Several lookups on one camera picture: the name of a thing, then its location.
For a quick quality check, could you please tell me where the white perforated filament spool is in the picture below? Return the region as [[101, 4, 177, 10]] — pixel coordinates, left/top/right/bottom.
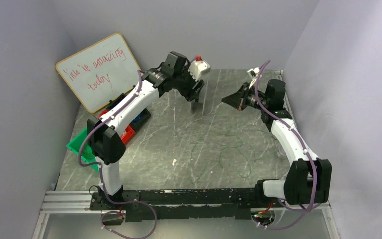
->
[[190, 73, 209, 115]]

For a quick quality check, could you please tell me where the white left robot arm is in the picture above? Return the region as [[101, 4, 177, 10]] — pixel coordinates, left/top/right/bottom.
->
[[85, 51, 211, 202]]

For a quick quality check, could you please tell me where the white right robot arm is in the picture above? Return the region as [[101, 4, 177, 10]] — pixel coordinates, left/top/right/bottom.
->
[[221, 79, 332, 205]]

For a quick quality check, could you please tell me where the black storage bin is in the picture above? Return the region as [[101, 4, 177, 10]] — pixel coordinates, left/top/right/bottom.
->
[[106, 93, 151, 132]]

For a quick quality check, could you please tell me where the red storage bin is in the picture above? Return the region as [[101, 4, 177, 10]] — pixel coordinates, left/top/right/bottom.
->
[[98, 108, 136, 145]]

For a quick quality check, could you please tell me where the whiteboard with red writing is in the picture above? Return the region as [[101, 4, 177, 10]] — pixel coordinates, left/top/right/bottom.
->
[[55, 33, 140, 113]]

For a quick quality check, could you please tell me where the green storage bin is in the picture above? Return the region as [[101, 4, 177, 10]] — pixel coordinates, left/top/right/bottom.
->
[[66, 128, 96, 164]]

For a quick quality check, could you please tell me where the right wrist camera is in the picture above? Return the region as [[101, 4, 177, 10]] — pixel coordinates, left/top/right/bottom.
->
[[247, 67, 260, 87]]

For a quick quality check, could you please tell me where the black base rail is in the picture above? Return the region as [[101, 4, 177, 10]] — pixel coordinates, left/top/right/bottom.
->
[[90, 185, 277, 222]]

